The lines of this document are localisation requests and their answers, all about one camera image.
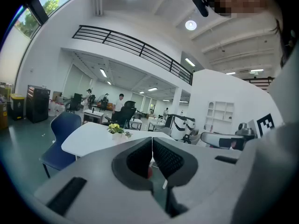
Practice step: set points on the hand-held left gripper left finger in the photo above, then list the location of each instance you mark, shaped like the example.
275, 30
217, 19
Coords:
98, 190

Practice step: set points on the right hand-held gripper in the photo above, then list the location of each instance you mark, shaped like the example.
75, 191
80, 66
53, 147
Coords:
265, 125

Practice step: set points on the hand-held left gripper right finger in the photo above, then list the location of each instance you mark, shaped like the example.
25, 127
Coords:
187, 169

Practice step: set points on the white and black robot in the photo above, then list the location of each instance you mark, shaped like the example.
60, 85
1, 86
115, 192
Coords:
180, 125

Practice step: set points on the yellow flower potted plant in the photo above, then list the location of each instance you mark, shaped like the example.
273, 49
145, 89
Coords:
115, 129

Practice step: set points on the small brown-green potted plant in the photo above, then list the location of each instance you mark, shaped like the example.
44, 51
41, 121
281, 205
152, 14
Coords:
128, 134

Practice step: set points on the blue plastic chair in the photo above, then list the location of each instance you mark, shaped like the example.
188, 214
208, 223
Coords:
63, 134

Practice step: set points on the small white side table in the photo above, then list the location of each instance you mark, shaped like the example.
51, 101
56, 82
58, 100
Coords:
93, 114

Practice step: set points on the black office chair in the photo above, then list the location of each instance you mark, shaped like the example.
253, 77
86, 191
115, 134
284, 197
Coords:
126, 113

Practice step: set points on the white plastic bags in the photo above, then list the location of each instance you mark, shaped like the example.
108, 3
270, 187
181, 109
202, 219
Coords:
56, 108

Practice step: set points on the black cabinet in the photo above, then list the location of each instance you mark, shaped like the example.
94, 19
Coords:
37, 104

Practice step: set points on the black bin with yellow lid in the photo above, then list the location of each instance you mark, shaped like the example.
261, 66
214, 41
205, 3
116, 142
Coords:
17, 106

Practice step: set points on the round ceiling light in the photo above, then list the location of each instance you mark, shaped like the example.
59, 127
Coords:
190, 25

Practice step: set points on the black balcony railing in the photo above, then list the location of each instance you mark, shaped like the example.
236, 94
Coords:
140, 46

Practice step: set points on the cardboard box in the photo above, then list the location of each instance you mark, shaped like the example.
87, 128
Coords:
3, 115

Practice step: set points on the large window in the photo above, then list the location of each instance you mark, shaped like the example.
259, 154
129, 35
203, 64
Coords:
50, 4

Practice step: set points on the white wall shelf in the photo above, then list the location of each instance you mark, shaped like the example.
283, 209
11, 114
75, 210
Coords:
220, 113

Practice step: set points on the black head-worn camera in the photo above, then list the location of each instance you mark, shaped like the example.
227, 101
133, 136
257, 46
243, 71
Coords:
201, 4

